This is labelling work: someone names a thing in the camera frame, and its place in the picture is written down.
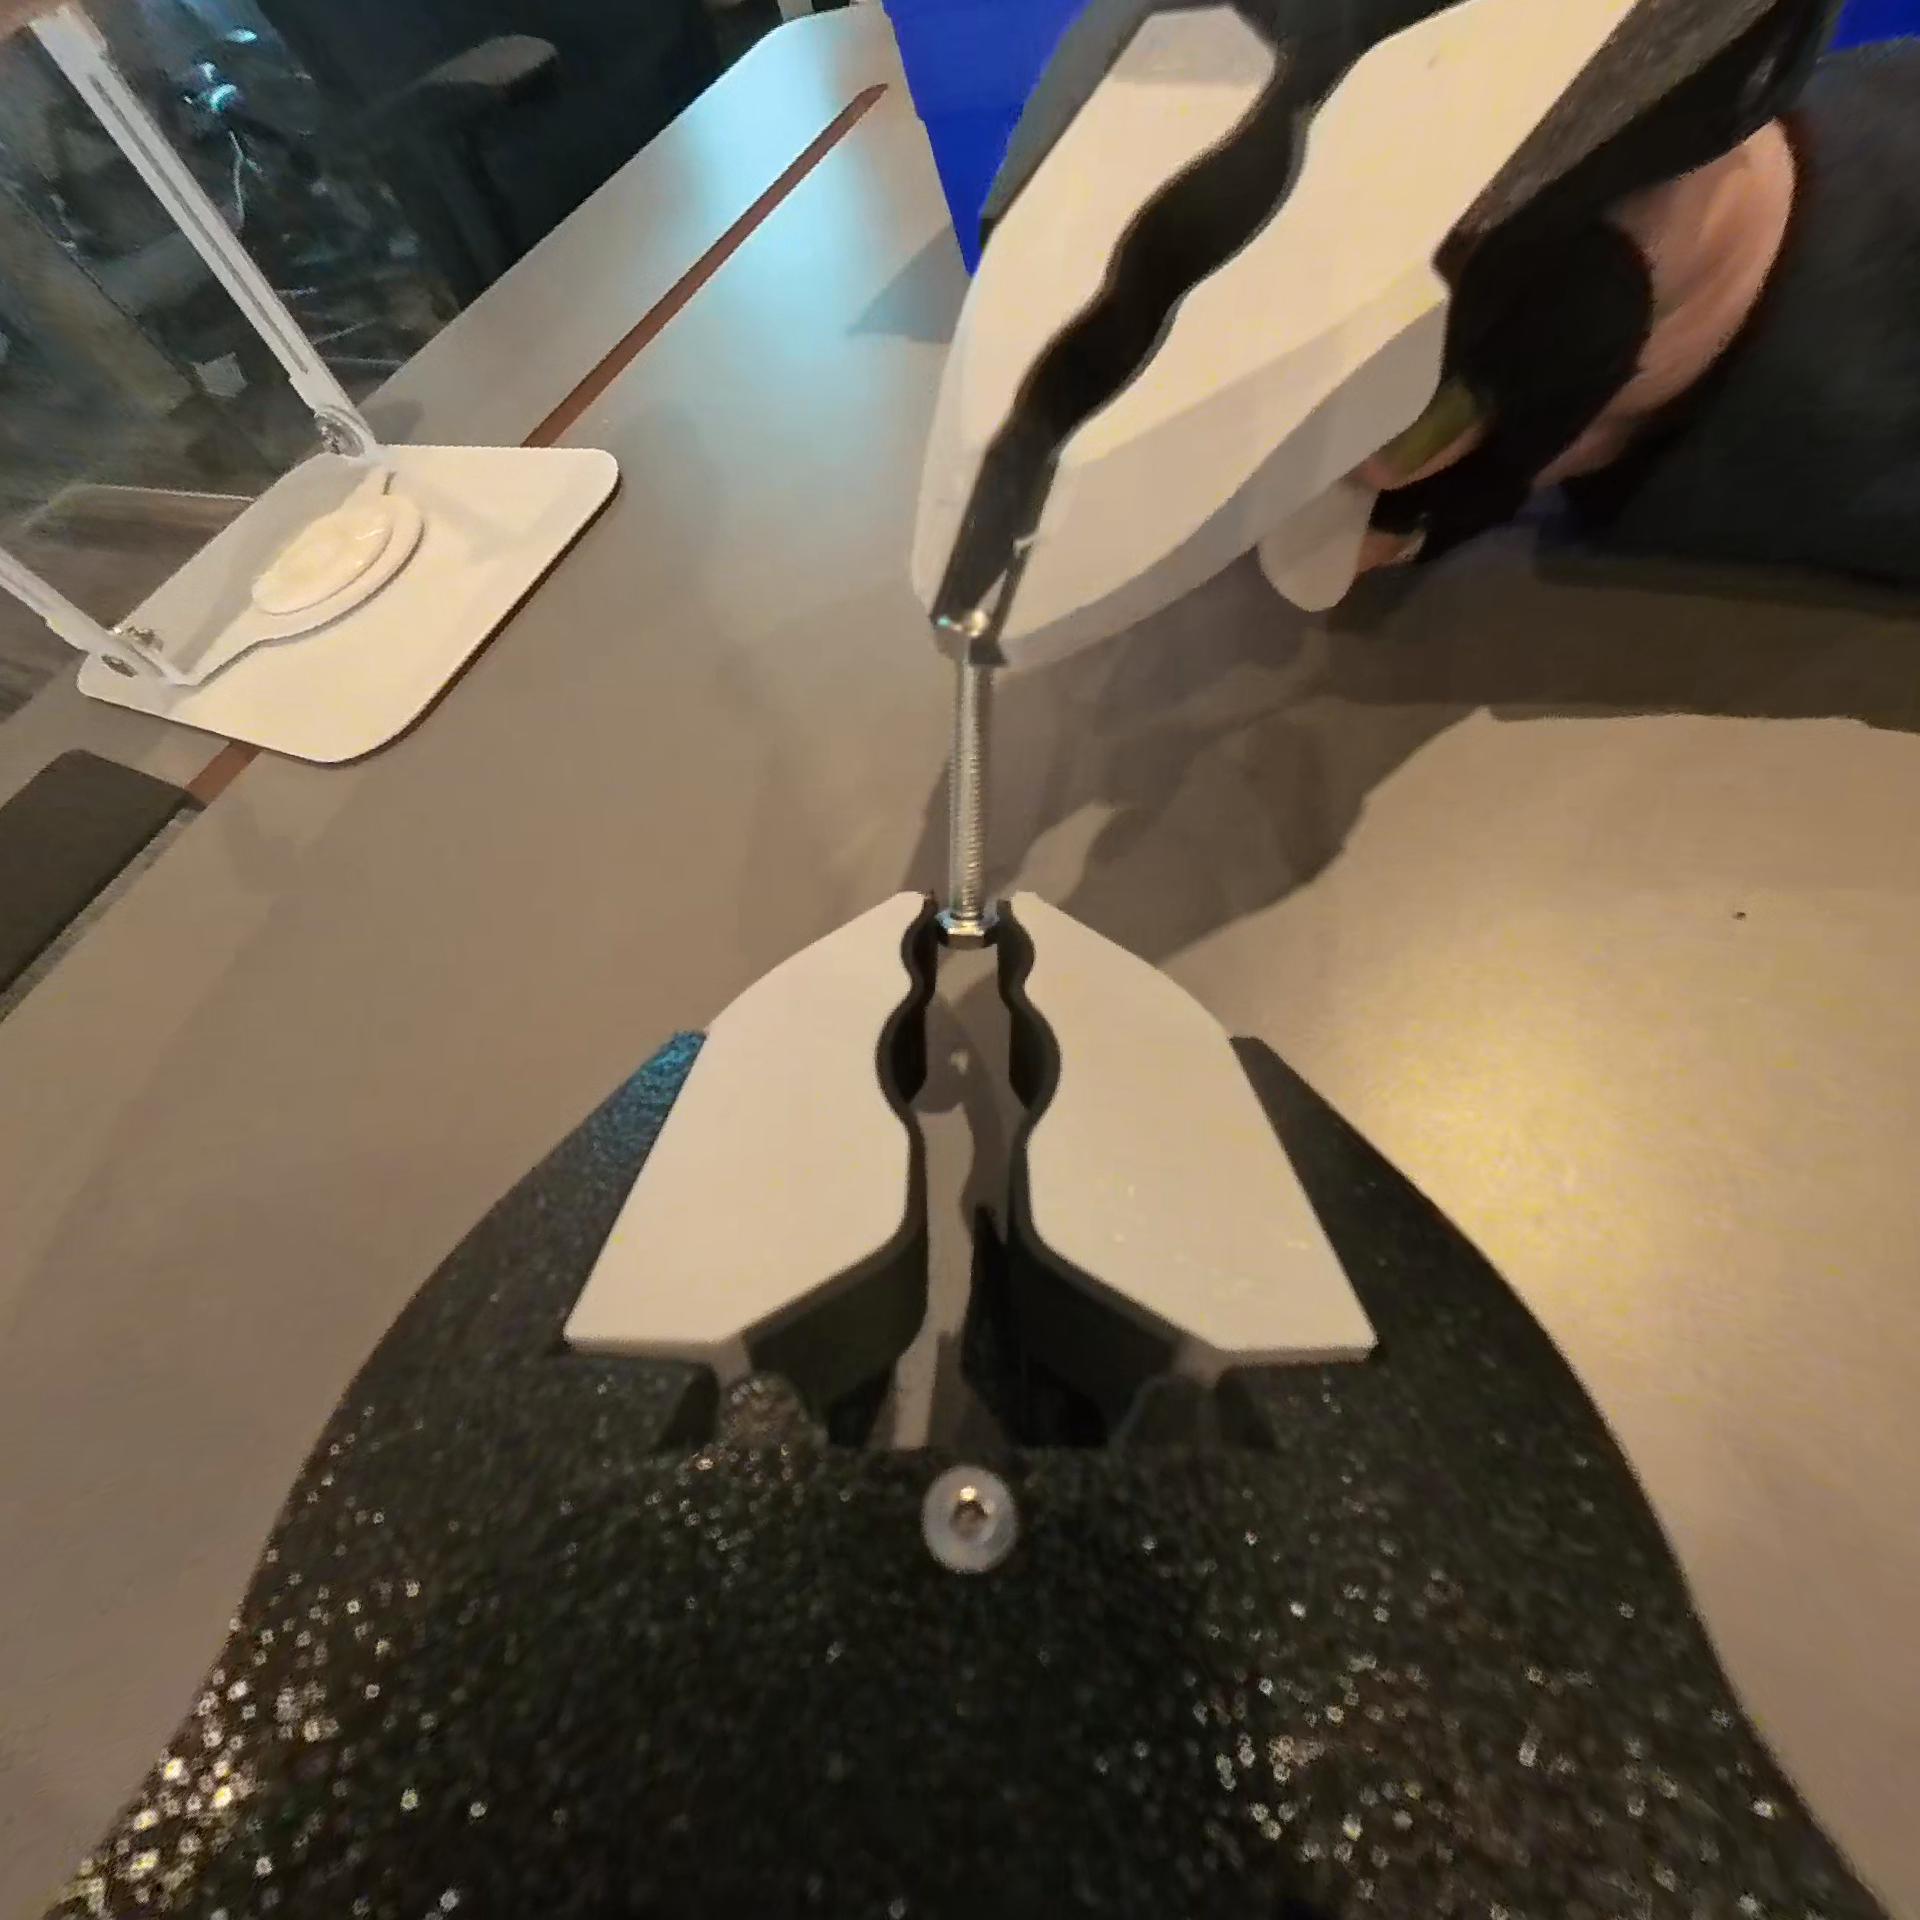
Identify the white document stand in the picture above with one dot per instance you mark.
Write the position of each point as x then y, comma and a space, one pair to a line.
450, 570

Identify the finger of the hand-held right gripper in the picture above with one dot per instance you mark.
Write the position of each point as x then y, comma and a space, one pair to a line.
1036, 255
1289, 375

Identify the person's right hand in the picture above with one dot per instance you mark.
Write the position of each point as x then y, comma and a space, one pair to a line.
1709, 317

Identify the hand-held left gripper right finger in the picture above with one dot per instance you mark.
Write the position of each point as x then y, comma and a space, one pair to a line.
1185, 1186

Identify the black office chair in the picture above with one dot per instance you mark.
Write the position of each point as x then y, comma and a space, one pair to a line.
495, 61

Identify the small silver nut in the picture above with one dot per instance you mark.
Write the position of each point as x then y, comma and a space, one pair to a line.
960, 933

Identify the black flat strip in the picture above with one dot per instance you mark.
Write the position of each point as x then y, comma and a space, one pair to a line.
76, 855

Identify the blue plastic bin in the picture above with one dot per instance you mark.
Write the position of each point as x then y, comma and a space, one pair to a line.
945, 119

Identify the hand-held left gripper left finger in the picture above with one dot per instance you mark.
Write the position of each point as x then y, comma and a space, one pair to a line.
751, 1186

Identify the clear glass partition panel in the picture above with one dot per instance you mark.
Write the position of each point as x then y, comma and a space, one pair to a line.
148, 301

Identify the long silver bolt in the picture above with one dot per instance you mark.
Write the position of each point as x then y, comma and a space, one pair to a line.
968, 780

